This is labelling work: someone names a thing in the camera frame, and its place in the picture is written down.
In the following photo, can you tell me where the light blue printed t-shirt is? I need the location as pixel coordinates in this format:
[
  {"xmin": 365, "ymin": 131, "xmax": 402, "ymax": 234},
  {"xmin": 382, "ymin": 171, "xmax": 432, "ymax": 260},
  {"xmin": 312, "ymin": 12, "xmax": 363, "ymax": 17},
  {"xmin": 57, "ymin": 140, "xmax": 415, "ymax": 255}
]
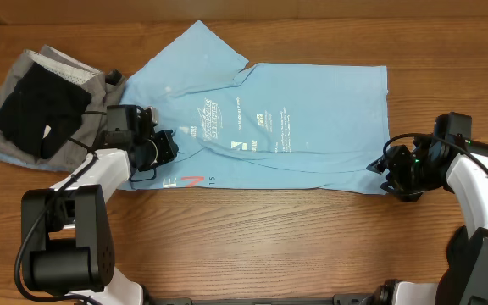
[{"xmin": 122, "ymin": 22, "xmax": 389, "ymax": 194}]

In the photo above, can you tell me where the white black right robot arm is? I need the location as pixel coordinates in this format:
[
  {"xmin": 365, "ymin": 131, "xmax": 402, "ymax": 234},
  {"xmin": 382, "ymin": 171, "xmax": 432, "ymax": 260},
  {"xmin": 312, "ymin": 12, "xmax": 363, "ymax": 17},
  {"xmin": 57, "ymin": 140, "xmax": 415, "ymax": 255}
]
[{"xmin": 363, "ymin": 112, "xmax": 488, "ymax": 305}]

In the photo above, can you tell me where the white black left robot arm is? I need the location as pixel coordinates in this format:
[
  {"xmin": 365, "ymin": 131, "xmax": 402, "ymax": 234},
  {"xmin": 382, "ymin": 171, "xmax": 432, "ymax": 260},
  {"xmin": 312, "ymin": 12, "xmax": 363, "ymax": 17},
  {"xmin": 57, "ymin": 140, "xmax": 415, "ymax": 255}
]
[{"xmin": 14, "ymin": 105, "xmax": 178, "ymax": 304}]

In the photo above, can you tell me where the grey folded garment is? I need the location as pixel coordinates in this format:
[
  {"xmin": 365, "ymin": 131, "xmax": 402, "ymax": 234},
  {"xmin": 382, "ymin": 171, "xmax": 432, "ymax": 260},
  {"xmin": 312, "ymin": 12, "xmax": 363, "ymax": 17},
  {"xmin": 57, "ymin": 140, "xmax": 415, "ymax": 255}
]
[{"xmin": 0, "ymin": 45, "xmax": 126, "ymax": 172}]

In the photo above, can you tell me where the dark folded garment in pile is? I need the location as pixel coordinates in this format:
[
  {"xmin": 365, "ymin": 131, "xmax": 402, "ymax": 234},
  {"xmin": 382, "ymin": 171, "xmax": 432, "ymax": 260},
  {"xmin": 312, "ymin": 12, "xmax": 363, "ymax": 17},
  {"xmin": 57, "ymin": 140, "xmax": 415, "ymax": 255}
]
[{"xmin": 0, "ymin": 63, "xmax": 92, "ymax": 159}]

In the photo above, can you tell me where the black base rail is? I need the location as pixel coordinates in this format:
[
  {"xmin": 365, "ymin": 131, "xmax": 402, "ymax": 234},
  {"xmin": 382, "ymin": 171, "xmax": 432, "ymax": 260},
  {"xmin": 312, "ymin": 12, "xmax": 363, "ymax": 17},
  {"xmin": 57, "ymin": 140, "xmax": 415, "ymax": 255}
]
[{"xmin": 145, "ymin": 294, "xmax": 373, "ymax": 305}]

